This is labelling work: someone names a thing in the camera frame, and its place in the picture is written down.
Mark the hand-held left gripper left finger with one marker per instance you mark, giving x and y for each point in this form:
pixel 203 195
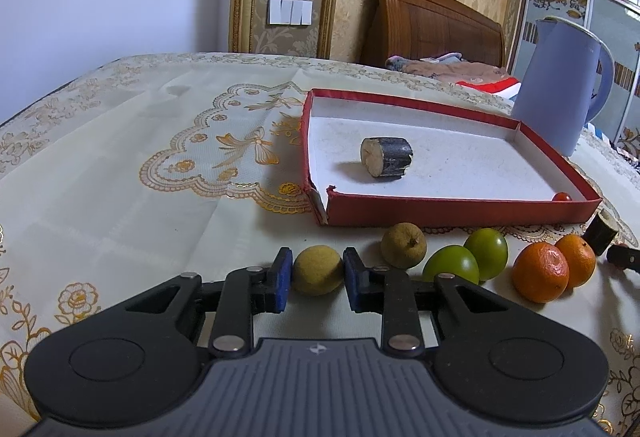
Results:
pixel 283 279

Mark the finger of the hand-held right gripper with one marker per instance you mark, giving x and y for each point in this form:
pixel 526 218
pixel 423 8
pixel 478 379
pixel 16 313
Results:
pixel 627 259

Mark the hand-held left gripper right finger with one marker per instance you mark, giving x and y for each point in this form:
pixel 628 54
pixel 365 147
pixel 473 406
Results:
pixel 354 282

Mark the round tan longan fruit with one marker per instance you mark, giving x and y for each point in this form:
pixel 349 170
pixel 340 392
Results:
pixel 317 269

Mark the notched dark sugarcane piece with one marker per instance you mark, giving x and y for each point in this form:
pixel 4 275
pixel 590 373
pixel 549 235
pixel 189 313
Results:
pixel 601 233

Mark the orange tangerine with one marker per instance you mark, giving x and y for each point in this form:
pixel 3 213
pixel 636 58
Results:
pixel 580 262
pixel 540 273

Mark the brown stemmed longan fruit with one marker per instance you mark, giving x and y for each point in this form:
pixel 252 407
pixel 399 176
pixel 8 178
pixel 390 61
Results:
pixel 402 247

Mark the green jujube fruit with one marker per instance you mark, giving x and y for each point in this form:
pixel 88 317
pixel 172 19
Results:
pixel 487 252
pixel 450 262

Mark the red shallow box tray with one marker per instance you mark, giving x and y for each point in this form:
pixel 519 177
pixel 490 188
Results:
pixel 450 212

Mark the red cherry tomato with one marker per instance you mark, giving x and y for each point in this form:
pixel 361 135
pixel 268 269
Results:
pixel 561 197

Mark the dark floral cloth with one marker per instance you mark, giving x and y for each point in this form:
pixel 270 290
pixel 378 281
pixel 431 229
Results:
pixel 630 147

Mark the small dark sugarcane piece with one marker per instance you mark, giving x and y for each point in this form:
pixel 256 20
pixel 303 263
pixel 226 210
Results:
pixel 387 157

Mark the cream gold embroidered tablecloth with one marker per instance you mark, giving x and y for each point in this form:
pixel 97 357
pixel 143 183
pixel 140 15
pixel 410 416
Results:
pixel 125 227

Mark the blue electric kettle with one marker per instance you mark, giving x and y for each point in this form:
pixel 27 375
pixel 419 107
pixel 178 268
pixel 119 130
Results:
pixel 550 87

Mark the striped red blue blanket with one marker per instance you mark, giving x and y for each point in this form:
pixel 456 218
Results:
pixel 492 87

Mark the pink brown blanket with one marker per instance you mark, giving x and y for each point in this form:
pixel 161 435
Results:
pixel 440 67

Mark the wooden bed headboard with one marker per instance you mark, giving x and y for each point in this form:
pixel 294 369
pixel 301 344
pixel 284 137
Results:
pixel 430 17

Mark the white wall light switch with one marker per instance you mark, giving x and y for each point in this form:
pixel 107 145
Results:
pixel 290 12

